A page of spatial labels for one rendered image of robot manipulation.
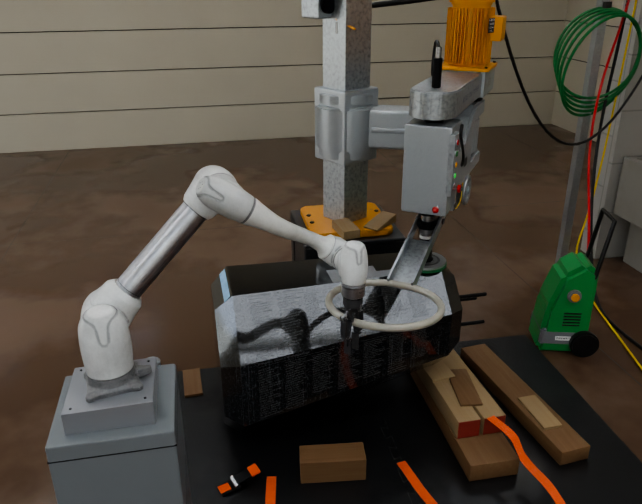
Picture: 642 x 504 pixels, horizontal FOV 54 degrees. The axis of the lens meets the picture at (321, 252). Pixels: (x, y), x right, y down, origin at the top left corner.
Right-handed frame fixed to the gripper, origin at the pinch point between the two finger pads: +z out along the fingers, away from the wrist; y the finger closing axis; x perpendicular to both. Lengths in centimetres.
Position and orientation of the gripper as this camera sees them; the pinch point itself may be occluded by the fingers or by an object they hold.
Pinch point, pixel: (351, 343)
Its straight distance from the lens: 248.2
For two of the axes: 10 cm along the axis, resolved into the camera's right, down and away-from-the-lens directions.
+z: -0.1, 9.4, 3.4
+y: 6.2, -2.6, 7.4
